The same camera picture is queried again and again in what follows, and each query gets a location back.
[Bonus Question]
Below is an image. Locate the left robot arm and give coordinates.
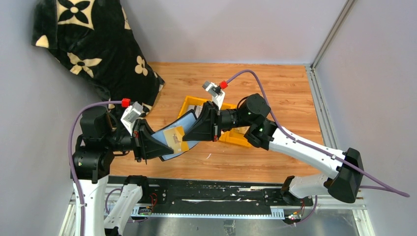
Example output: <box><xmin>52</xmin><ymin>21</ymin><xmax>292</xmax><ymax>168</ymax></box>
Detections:
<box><xmin>68</xmin><ymin>102</ymin><xmax>174</xmax><ymax>236</ymax></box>

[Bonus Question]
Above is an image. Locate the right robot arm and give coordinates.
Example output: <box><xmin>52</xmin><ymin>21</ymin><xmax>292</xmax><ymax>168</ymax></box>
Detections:
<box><xmin>183</xmin><ymin>93</ymin><xmax>363</xmax><ymax>204</ymax></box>

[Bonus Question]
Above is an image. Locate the silver cards stack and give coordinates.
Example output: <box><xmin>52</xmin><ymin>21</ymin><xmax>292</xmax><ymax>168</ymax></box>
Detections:
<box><xmin>194</xmin><ymin>105</ymin><xmax>203</xmax><ymax>118</ymax></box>

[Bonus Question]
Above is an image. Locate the gold cards stack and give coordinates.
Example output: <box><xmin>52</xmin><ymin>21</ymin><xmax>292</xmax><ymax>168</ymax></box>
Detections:
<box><xmin>235</xmin><ymin>127</ymin><xmax>249</xmax><ymax>134</ymax></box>

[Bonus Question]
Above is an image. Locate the right yellow bin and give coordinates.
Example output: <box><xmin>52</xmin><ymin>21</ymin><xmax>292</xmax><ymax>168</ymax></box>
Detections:
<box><xmin>227</xmin><ymin>128</ymin><xmax>252</xmax><ymax>148</ymax></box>

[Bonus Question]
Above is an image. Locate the left yellow bin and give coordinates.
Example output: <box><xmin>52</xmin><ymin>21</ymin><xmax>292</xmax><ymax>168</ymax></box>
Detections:
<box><xmin>178</xmin><ymin>96</ymin><xmax>207</xmax><ymax>118</ymax></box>

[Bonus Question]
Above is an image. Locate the black floral blanket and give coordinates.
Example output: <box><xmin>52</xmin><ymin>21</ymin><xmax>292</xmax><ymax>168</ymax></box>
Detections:
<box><xmin>31</xmin><ymin>0</ymin><xmax>165</xmax><ymax>115</ymax></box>

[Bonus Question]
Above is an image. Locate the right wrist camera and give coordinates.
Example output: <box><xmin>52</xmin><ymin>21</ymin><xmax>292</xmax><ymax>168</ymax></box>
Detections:
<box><xmin>202</xmin><ymin>81</ymin><xmax>226</xmax><ymax>109</ymax></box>

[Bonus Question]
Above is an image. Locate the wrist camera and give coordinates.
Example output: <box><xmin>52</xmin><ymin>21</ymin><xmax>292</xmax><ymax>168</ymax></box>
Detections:
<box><xmin>202</xmin><ymin>81</ymin><xmax>226</xmax><ymax>109</ymax></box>
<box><xmin>120</xmin><ymin>102</ymin><xmax>144</xmax><ymax>135</ymax></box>

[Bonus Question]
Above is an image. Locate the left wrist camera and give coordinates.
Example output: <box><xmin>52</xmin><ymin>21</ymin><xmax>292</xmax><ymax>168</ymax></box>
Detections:
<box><xmin>120</xmin><ymin>102</ymin><xmax>144</xmax><ymax>135</ymax></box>

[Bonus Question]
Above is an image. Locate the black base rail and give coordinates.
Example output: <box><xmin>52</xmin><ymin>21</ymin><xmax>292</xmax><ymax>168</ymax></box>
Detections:
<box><xmin>104</xmin><ymin>176</ymin><xmax>313</xmax><ymax>216</ymax></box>

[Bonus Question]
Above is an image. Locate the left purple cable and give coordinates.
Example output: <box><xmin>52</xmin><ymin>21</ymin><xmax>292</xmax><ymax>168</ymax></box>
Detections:
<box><xmin>67</xmin><ymin>98</ymin><xmax>131</xmax><ymax>236</ymax></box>

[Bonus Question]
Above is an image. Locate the purple cable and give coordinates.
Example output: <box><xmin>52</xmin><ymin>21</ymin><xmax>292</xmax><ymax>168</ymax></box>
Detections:
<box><xmin>67</xmin><ymin>98</ymin><xmax>131</xmax><ymax>236</ymax></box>
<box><xmin>219</xmin><ymin>69</ymin><xmax>411</xmax><ymax>225</ymax></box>

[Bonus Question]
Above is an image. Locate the aluminium frame post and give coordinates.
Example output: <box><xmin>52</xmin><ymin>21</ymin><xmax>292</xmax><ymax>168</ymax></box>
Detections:
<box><xmin>310</xmin><ymin>0</ymin><xmax>357</xmax><ymax>70</ymax></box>

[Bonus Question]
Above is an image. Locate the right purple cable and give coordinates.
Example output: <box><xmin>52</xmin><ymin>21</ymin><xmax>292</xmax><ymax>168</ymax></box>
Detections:
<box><xmin>219</xmin><ymin>69</ymin><xmax>411</xmax><ymax>225</ymax></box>

